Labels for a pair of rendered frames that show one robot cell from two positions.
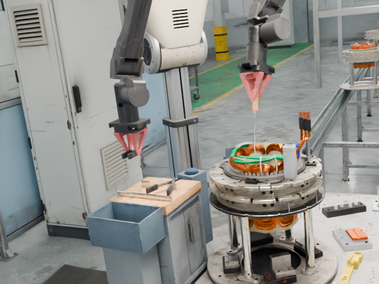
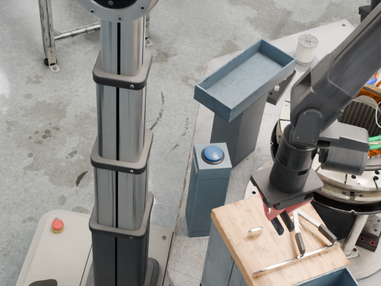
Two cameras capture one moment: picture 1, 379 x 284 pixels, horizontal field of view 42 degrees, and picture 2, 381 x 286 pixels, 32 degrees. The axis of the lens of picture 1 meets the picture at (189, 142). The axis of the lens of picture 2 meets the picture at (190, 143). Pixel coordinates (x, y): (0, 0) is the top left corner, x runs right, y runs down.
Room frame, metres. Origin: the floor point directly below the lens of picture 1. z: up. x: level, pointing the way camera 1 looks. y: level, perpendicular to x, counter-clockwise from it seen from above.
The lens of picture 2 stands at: (1.13, 0.82, 2.07)
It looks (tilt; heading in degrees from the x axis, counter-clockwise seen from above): 48 degrees down; 301
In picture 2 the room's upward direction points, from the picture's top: 7 degrees clockwise
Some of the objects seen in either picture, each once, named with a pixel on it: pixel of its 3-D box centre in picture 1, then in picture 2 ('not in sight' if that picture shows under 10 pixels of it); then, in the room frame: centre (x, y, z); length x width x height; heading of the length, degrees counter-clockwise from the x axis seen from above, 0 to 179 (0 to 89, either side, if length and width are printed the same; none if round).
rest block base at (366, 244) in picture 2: (280, 277); (369, 233); (1.21, -0.21, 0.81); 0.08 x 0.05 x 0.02; 101
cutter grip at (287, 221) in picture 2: (132, 154); (286, 220); (1.31, 0.16, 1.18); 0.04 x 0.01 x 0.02; 149
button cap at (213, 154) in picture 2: (191, 170); (213, 153); (1.55, 0.00, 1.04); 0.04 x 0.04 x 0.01
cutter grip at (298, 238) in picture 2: (151, 188); (300, 243); (1.29, 0.12, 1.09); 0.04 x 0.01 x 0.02; 135
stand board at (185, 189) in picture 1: (156, 194); (278, 239); (1.33, 0.11, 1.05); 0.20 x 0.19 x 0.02; 150
